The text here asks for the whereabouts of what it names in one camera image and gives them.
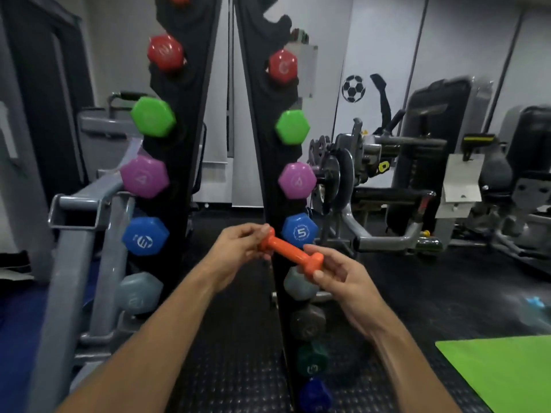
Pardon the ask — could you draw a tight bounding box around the person's right hand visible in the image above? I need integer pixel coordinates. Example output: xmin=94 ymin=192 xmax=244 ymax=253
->
xmin=303 ymin=244 xmax=389 ymax=339

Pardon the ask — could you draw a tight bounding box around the person's left hand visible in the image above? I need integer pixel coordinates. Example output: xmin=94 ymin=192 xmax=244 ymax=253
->
xmin=209 ymin=223 xmax=276 ymax=294

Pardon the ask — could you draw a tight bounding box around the black dumbbell rack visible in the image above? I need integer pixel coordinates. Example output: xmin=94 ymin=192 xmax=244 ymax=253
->
xmin=141 ymin=0 xmax=341 ymax=413

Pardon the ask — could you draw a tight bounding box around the small orange dumbbell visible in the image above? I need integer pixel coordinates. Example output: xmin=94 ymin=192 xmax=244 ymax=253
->
xmin=257 ymin=228 xmax=325 ymax=283

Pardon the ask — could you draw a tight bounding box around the grey padded gym machine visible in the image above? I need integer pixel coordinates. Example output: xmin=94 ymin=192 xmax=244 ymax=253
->
xmin=448 ymin=105 xmax=551 ymax=273

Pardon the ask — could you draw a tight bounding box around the pale grey-blue hex dumbbell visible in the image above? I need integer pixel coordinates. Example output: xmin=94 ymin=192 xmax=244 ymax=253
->
xmin=283 ymin=266 xmax=321 ymax=301
xmin=115 ymin=272 xmax=164 ymax=315

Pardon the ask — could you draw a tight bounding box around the red hex dumbbell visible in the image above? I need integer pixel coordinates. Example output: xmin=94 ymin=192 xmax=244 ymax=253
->
xmin=147 ymin=34 xmax=186 ymax=73
xmin=268 ymin=49 xmax=298 ymax=85

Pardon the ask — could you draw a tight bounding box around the green exercise mat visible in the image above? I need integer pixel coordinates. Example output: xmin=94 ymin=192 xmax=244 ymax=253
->
xmin=435 ymin=334 xmax=551 ymax=413

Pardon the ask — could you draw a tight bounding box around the grey steel gym machine frame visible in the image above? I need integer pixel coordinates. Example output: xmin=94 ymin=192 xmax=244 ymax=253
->
xmin=25 ymin=91 xmax=149 ymax=413

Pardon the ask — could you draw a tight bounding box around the purple hex dumbbell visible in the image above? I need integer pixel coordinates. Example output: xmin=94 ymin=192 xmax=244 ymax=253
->
xmin=278 ymin=162 xmax=318 ymax=200
xmin=120 ymin=155 xmax=170 ymax=199

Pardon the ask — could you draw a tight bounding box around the dark grey hex dumbbell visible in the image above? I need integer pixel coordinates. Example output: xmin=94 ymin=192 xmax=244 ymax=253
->
xmin=289 ymin=303 xmax=327 ymax=342

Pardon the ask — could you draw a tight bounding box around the grey plate-loaded gym machine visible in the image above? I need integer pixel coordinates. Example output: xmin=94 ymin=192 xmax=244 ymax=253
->
xmin=306 ymin=118 xmax=449 ymax=256

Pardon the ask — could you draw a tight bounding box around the black weight stack gym machine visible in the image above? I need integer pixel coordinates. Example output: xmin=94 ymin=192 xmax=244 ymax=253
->
xmin=385 ymin=76 xmax=494 ymax=246

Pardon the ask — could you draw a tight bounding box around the dark green hex dumbbell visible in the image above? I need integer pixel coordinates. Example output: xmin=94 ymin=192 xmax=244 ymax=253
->
xmin=296 ymin=342 xmax=330 ymax=377

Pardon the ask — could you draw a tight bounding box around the white hanging card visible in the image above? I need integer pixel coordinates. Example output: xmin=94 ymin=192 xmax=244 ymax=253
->
xmin=435 ymin=153 xmax=486 ymax=219

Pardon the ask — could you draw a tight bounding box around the football wall sticker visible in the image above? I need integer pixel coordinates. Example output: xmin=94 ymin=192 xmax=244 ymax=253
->
xmin=342 ymin=75 xmax=366 ymax=103

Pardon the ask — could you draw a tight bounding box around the black kicking leg wall sticker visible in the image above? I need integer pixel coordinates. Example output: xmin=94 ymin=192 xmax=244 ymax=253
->
xmin=370 ymin=73 xmax=406 ymax=135

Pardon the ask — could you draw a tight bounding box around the person's left forearm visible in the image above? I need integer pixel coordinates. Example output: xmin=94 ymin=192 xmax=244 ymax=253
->
xmin=55 ymin=264 xmax=221 ymax=413

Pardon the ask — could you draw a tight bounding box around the person's right forearm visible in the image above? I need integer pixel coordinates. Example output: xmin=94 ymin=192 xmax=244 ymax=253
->
xmin=361 ymin=320 xmax=465 ymax=413

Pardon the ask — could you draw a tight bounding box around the dark blue hex dumbbell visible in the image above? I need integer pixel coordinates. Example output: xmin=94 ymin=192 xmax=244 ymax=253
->
xmin=298 ymin=378 xmax=333 ymax=413

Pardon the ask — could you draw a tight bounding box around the white wall sign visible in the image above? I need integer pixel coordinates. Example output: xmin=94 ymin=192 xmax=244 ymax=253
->
xmin=285 ymin=42 xmax=319 ymax=99

